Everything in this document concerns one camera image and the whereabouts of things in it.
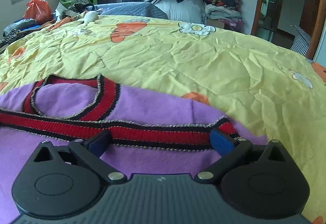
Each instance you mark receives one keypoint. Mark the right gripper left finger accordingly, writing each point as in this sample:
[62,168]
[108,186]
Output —
[88,154]

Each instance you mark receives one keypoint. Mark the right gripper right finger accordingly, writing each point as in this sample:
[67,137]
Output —
[231,150]

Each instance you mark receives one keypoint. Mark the purple knit sweater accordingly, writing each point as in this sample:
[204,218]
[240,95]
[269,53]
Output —
[152,132]

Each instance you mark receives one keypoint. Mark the yellow carrot print quilt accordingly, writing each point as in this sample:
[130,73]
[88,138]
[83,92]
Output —
[270,90]

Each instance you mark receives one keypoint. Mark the white round plush ball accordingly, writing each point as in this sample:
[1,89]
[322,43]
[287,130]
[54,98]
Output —
[90,16]

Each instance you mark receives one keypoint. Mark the grey blue quilted blanket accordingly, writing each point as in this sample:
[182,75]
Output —
[138,9]

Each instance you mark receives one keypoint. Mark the orange plastic bag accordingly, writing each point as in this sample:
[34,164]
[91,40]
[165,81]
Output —
[38,10]

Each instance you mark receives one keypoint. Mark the brown wooden door frame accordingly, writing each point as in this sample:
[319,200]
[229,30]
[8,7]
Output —
[293,24]

